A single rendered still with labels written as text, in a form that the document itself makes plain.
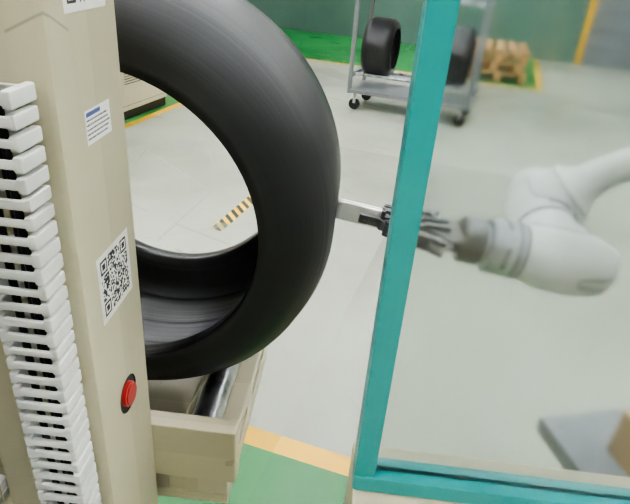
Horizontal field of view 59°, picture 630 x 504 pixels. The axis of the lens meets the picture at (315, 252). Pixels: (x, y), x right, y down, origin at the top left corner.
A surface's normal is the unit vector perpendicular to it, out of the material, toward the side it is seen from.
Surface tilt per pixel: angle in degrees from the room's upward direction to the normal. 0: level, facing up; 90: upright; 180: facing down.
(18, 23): 90
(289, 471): 0
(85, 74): 90
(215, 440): 90
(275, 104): 62
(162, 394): 0
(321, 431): 0
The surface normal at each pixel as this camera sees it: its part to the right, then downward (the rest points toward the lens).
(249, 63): 0.45, -0.13
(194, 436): -0.09, 0.47
